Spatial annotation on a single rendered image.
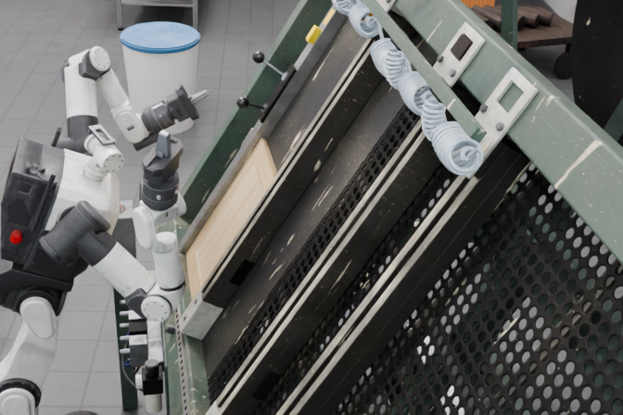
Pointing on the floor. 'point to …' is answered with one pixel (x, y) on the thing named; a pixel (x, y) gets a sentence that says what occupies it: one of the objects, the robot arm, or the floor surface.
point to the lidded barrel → (160, 64)
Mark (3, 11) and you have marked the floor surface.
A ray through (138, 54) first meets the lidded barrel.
